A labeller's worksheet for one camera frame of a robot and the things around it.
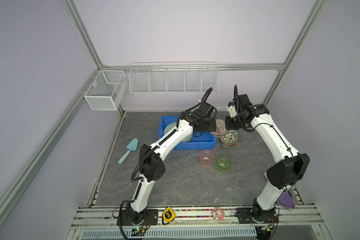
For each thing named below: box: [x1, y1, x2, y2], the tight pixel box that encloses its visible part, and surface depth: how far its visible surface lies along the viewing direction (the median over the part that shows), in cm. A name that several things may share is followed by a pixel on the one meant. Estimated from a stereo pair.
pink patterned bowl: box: [210, 119, 229, 137], surface depth 86 cm
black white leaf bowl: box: [220, 129, 240, 146], surface depth 98 cm
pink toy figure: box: [211, 206, 225, 221], surface depth 74 cm
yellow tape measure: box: [162, 206, 177, 225], surface depth 75 cm
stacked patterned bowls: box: [219, 137, 239, 148], surface depth 98 cm
